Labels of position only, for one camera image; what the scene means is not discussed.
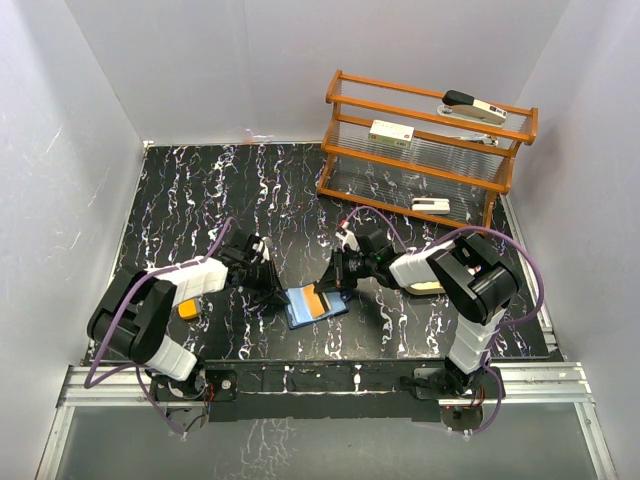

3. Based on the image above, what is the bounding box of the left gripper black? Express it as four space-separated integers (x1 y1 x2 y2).
241 257 288 306

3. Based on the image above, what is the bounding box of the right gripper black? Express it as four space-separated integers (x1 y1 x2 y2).
315 248 376 294

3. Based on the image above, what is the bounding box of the orange credit card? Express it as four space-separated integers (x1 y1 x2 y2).
302 284 330 320

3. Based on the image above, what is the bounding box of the blue card holder wallet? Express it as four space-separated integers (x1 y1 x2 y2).
285 283 350 330

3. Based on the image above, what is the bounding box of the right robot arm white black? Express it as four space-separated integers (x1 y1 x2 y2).
313 226 522 397

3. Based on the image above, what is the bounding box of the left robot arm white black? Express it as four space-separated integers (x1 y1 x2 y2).
87 230 289 399

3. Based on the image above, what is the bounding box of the yellow grey small box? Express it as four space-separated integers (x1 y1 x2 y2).
177 299 200 321

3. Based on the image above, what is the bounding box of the beige plastic tray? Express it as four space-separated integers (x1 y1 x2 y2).
406 281 445 296

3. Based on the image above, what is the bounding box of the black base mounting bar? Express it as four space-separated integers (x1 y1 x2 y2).
149 357 506 424

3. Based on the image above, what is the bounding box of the small white stapler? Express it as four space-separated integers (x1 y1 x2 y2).
411 197 450 215

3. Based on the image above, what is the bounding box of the white staples box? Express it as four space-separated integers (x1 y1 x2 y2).
368 120 415 148

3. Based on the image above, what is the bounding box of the orange wooden shelf rack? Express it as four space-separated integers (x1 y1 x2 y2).
317 70 539 228

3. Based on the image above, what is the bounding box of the black beige stapler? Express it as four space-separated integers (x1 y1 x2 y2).
437 90 507 126

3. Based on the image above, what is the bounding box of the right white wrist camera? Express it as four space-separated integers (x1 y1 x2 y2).
335 223 360 251

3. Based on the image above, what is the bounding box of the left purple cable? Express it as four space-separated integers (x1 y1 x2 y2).
82 215 236 435

